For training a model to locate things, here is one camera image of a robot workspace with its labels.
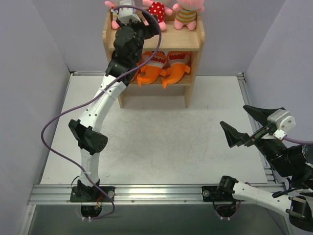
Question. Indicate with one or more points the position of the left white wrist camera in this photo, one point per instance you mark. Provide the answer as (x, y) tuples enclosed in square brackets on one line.
[(126, 12)]

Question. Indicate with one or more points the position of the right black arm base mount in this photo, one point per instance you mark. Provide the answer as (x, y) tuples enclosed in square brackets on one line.
[(224, 191)]

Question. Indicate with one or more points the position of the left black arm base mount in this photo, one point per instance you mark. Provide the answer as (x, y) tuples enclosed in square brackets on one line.
[(82, 193)]

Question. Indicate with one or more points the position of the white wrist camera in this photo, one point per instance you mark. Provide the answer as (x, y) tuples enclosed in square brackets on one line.
[(126, 12), (283, 122)]

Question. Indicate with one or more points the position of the pink plush striped shirt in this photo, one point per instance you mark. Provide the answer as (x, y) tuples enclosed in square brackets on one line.
[(186, 13), (111, 4)]

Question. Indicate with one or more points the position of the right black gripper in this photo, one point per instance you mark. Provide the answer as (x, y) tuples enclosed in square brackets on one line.
[(255, 135)]

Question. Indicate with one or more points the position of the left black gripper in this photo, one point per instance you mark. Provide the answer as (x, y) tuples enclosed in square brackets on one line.
[(138, 22)]

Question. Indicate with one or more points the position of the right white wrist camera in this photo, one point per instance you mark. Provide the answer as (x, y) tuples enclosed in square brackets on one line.
[(283, 122)]

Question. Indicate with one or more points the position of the wooden three-tier shelf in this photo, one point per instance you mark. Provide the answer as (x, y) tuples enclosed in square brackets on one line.
[(177, 40)]

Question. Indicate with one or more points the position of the pink plush red polka-dot shirt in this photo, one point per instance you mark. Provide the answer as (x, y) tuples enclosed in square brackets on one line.
[(159, 9)]

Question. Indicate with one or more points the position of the orange shark plush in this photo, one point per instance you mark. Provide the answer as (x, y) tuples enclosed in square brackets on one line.
[(178, 67), (150, 72)]

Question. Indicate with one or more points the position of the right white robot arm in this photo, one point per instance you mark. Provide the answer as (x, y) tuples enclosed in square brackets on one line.
[(293, 163)]

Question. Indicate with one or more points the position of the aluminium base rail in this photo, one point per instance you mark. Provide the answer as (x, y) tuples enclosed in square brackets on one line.
[(122, 195)]

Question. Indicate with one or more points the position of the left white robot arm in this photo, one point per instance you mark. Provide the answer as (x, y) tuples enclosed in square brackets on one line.
[(128, 47)]

